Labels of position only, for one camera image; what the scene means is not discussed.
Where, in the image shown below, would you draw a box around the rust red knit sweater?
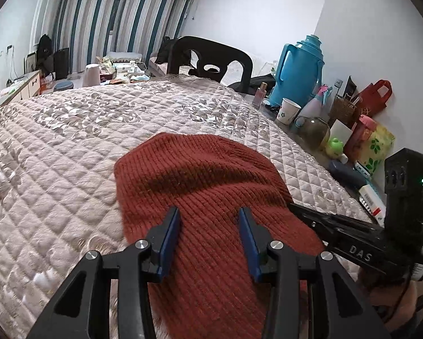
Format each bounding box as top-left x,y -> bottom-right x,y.
114,133 -> 323,338

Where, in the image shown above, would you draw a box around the person right hand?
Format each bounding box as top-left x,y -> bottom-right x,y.
357,269 -> 418,333

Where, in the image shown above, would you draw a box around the white medicine box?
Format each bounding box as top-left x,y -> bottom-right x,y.
359,184 -> 386,227

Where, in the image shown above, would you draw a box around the dark blue case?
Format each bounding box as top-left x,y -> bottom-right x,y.
327,160 -> 366,191

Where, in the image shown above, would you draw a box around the yellow floral bag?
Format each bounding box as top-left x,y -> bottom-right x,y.
357,124 -> 396,176

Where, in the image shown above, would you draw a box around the green toy frog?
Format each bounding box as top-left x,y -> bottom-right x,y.
325,137 -> 343,159

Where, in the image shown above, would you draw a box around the quilted beige floral table cover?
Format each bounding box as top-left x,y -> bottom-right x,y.
0,76 -> 368,338

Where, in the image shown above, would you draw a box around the red pink tumbler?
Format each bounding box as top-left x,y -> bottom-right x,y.
344,115 -> 377,163

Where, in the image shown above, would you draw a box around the glass teapot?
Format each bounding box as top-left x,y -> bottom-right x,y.
294,116 -> 330,151

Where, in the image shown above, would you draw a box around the wicker basket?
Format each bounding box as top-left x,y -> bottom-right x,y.
328,96 -> 356,126

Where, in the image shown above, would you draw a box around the red gift bag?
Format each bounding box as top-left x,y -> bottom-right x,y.
353,80 -> 392,119

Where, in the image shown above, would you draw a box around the pink spray bottle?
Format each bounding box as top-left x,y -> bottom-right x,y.
298,85 -> 333,118

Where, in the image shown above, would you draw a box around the white paper cup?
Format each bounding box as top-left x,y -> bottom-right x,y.
277,98 -> 301,125

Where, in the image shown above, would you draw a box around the small pink perfume bottle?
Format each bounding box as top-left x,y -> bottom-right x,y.
252,82 -> 267,109

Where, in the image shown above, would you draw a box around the blue thermos jug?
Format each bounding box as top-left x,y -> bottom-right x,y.
268,34 -> 325,108

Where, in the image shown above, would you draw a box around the white low cabinet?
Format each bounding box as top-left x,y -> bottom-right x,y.
0,70 -> 40,107

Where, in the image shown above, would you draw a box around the pink bucket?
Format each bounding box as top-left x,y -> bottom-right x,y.
83,64 -> 100,87

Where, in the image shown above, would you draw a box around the black speaker box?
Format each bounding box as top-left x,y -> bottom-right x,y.
53,47 -> 70,80

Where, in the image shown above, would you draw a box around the black backpack left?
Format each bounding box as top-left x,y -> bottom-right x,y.
36,34 -> 53,77

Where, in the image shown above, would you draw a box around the black chair far side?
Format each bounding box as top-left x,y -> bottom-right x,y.
167,36 -> 253,94

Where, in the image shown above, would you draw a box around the black bag on sofa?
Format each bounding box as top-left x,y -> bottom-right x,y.
155,36 -> 178,64

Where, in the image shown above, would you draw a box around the striped blue white curtains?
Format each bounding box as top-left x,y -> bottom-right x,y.
48,0 -> 192,72

